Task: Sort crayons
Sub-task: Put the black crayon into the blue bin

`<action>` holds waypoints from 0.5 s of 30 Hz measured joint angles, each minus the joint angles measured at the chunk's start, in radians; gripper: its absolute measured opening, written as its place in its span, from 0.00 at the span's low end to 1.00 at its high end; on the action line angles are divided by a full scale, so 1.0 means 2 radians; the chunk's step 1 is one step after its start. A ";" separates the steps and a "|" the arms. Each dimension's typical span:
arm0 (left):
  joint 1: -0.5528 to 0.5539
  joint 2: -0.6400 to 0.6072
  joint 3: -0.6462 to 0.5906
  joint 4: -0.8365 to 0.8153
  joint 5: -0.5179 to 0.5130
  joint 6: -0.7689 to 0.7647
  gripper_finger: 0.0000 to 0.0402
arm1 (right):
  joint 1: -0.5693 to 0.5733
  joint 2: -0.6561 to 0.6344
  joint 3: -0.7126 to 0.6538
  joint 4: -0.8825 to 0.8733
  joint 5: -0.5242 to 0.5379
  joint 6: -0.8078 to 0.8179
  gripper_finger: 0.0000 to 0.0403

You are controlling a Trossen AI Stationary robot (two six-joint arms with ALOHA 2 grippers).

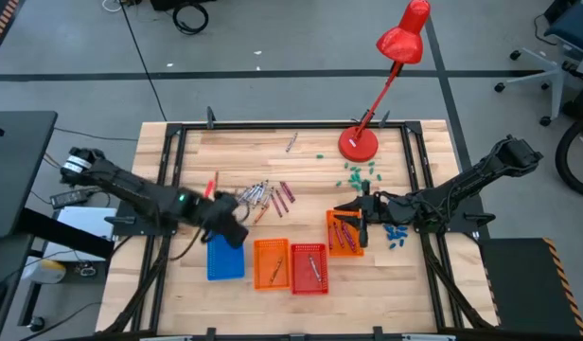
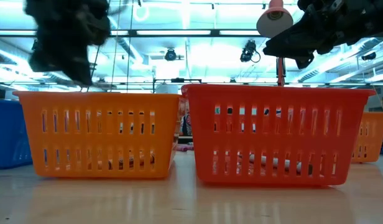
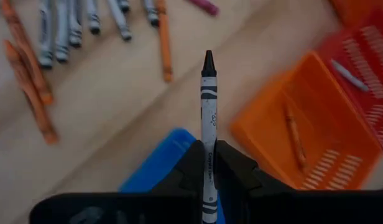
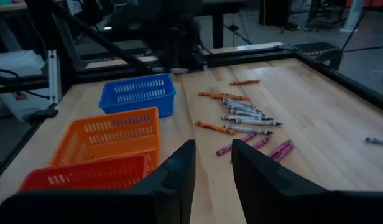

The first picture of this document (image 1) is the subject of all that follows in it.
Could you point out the black side desk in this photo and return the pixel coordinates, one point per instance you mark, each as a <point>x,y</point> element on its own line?
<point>17,166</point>

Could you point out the black power adapter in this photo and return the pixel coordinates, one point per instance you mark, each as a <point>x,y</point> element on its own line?
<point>69,198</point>

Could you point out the blue plastic basket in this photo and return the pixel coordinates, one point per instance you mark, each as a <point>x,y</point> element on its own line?
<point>225,265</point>

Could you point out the yellow white object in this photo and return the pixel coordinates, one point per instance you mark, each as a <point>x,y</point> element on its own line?
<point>45,271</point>

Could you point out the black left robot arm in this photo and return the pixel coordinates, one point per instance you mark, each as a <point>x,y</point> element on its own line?
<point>130,187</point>

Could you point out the black hazard-striped platform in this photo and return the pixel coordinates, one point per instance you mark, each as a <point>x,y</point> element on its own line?
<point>523,284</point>

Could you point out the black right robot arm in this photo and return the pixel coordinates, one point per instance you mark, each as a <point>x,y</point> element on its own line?
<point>471,180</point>

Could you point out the orange black vacuum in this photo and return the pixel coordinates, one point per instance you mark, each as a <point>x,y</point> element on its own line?
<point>582,102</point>

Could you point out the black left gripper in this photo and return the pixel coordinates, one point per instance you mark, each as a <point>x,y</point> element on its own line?
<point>216,215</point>

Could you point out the office chair blue seat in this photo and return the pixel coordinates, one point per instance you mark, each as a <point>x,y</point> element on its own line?
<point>556,71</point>

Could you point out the black box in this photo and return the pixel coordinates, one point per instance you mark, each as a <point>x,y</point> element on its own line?
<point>178,4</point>

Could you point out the red desk lamp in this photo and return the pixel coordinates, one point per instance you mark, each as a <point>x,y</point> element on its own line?
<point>358,144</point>

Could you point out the red plastic tie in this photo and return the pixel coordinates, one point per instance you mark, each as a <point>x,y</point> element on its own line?
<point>208,188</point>

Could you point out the pink marker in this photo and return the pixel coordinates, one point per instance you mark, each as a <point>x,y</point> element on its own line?
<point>289,191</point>

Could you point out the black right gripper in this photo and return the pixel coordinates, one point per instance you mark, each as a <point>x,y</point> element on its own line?
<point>386,210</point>

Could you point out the orange crayon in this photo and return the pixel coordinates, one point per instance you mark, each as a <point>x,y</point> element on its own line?
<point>260,214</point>
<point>276,271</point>

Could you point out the orange plastic basket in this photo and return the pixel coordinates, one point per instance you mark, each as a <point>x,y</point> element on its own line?
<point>263,251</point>
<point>355,251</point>

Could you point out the hazard-striped floor mat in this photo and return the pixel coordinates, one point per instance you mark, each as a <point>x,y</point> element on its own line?
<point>0,23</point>

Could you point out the red plastic basket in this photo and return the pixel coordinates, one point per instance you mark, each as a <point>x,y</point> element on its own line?
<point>301,284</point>

